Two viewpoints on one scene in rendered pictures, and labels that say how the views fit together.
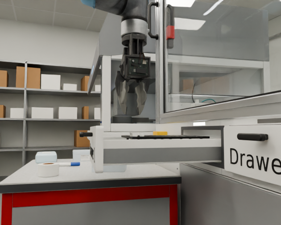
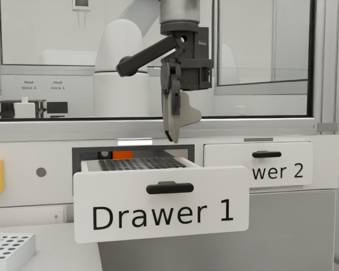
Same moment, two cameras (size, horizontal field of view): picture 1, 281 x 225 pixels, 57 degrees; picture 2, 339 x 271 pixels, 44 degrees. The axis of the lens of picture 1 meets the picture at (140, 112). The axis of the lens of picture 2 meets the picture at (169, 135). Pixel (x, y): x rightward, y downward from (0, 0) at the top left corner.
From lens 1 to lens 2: 1.09 m
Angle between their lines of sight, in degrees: 90
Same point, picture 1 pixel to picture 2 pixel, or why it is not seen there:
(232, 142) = (220, 161)
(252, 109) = (240, 129)
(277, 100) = (267, 125)
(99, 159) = (247, 210)
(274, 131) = (272, 148)
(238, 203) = not seen: hidden behind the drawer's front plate
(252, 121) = (237, 140)
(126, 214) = not seen: outside the picture
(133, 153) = not seen: hidden behind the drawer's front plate
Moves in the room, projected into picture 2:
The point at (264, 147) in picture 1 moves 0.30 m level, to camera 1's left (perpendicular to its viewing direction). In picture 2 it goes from (261, 161) to (296, 187)
